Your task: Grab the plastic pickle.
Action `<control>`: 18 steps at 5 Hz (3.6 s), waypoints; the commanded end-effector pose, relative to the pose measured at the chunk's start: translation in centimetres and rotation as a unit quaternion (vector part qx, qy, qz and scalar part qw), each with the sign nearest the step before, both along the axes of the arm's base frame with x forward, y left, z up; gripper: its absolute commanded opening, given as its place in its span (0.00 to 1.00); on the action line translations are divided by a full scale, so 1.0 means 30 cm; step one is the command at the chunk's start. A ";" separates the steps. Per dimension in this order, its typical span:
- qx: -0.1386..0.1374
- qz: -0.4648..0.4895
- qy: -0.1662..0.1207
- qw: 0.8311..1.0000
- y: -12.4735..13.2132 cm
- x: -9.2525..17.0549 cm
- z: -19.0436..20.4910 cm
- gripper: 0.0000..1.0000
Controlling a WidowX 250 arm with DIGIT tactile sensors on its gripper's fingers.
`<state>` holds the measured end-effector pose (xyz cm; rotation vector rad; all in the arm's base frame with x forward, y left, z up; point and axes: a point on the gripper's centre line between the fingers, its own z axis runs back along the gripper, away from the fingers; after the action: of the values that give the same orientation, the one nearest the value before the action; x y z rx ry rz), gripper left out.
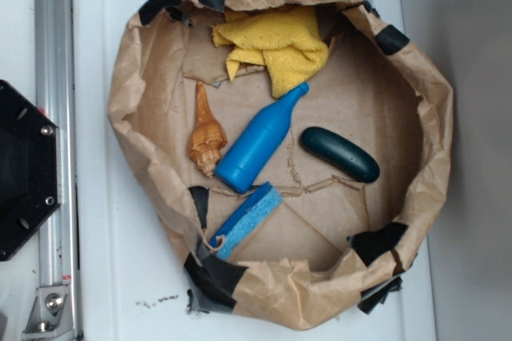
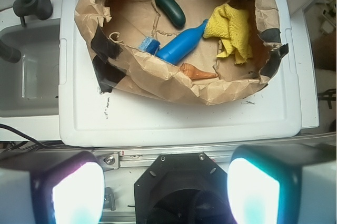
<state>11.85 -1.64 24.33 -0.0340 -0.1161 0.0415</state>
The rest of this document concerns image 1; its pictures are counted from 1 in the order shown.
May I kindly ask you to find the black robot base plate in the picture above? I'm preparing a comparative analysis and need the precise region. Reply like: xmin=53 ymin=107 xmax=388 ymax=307
xmin=1 ymin=80 xmax=60 ymax=262

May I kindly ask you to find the white plastic tray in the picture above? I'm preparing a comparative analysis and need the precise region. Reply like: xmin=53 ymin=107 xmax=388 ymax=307
xmin=73 ymin=0 xmax=437 ymax=340

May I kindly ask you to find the yellow microfiber cloth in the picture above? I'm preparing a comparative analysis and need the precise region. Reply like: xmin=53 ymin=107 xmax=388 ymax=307
xmin=212 ymin=6 xmax=329 ymax=99

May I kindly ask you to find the blue plastic bottle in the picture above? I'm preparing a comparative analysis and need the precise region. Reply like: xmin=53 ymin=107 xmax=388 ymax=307
xmin=214 ymin=82 xmax=310 ymax=193

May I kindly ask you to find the brown paper bag bin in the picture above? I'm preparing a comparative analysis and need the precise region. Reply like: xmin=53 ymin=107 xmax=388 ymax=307
xmin=108 ymin=0 xmax=454 ymax=330

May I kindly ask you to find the orange brown conch shell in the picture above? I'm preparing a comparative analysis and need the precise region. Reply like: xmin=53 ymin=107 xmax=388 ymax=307
xmin=187 ymin=81 xmax=228 ymax=178

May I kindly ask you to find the aluminium extrusion rail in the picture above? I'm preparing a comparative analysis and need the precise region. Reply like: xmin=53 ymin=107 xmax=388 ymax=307
xmin=34 ymin=0 xmax=83 ymax=340

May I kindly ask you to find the metal corner bracket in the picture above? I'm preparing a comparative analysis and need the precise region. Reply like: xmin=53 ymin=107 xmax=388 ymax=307
xmin=22 ymin=285 xmax=74 ymax=340

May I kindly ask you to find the blue sponge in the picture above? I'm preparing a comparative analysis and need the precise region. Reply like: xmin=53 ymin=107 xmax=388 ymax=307
xmin=210 ymin=182 xmax=282 ymax=260

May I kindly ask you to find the dark green plastic pickle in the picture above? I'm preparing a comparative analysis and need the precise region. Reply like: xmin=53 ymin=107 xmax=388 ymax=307
xmin=300 ymin=126 xmax=381 ymax=183

